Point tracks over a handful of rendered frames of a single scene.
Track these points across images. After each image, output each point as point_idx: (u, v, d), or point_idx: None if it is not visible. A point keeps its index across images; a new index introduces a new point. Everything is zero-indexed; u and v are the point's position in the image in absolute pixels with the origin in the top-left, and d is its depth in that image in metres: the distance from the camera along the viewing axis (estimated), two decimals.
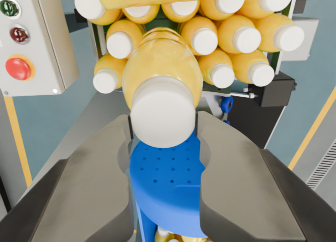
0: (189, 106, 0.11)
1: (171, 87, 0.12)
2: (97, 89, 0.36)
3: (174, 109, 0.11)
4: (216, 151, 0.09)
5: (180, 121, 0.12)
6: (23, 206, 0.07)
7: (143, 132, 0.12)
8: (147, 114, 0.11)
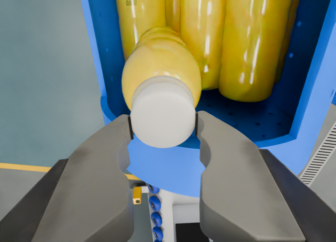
0: (189, 106, 0.11)
1: (171, 87, 0.11)
2: None
3: (174, 109, 0.11)
4: (216, 151, 0.09)
5: (180, 121, 0.12)
6: (23, 206, 0.07)
7: (143, 132, 0.12)
8: (147, 115, 0.11)
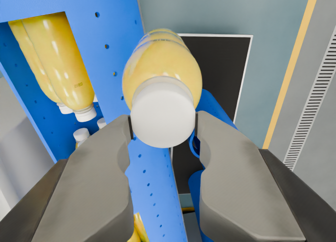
0: None
1: None
2: None
3: None
4: (216, 151, 0.09)
5: None
6: (23, 206, 0.07)
7: None
8: None
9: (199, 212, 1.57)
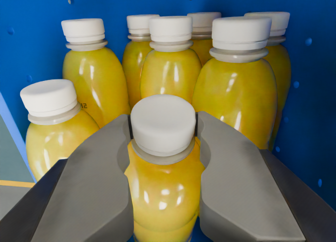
0: (56, 91, 0.15)
1: (73, 95, 0.17)
2: None
3: (56, 88, 0.16)
4: (216, 151, 0.09)
5: (44, 91, 0.16)
6: (22, 206, 0.06)
7: (43, 82, 0.17)
8: (57, 82, 0.17)
9: None
